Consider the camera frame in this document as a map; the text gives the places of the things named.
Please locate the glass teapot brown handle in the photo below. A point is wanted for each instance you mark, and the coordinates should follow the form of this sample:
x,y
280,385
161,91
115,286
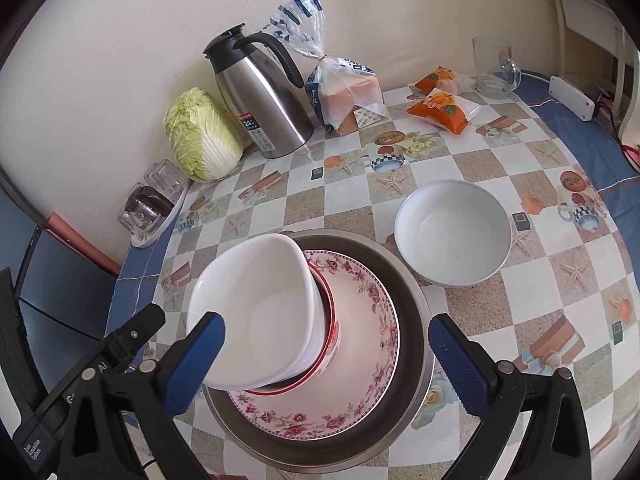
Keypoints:
x,y
145,209

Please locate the white oval tray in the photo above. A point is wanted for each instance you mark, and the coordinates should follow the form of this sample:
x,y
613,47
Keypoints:
x,y
146,239

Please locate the stainless steel thermos jug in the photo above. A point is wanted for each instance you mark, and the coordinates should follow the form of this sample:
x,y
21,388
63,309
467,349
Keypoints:
x,y
257,79

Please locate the orange snack packet front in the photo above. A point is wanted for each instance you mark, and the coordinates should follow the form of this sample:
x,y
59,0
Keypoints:
x,y
445,110

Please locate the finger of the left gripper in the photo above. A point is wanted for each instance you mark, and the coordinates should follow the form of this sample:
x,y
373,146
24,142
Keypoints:
x,y
122,345

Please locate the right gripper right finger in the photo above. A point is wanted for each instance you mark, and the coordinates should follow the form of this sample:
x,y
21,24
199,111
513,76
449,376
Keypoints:
x,y
555,444

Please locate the orange snack packet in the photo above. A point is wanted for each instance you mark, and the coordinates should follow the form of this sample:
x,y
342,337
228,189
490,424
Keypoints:
x,y
446,80
445,110

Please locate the red-rimmed white bowl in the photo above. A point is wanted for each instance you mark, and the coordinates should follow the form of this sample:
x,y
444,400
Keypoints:
x,y
331,341

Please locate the small white round bowl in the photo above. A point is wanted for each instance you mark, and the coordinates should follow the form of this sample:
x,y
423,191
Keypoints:
x,y
453,233

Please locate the white chair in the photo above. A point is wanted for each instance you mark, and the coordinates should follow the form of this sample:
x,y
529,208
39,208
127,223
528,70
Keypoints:
x,y
597,23

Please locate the patterned blue-edged tablecloth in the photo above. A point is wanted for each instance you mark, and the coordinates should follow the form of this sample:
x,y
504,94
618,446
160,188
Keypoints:
x,y
524,228

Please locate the clear glass mug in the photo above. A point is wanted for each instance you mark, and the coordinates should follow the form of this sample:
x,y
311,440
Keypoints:
x,y
496,73

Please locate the white square MAX bowl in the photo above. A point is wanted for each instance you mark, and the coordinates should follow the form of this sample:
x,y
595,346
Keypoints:
x,y
272,311

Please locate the bagged sliced bread loaf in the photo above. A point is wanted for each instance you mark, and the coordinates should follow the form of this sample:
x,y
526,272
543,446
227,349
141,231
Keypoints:
x,y
345,95

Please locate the napa cabbage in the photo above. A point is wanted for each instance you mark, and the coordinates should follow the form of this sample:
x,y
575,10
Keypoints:
x,y
202,137

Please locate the large stainless steel bowl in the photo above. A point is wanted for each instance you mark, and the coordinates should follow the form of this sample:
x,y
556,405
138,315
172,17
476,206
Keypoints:
x,y
402,400

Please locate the orange snack packet back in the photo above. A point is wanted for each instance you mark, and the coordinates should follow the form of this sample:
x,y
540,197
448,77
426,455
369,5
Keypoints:
x,y
446,80

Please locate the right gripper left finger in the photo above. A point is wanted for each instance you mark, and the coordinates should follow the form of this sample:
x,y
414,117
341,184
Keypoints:
x,y
96,442

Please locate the white power strip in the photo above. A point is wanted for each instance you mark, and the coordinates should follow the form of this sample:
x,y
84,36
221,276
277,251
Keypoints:
x,y
572,98

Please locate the pink floral plate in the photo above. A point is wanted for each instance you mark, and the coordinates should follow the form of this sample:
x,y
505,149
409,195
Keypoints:
x,y
363,362

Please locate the upturned clear glass right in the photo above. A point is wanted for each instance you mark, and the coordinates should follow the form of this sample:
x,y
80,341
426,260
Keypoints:
x,y
167,179

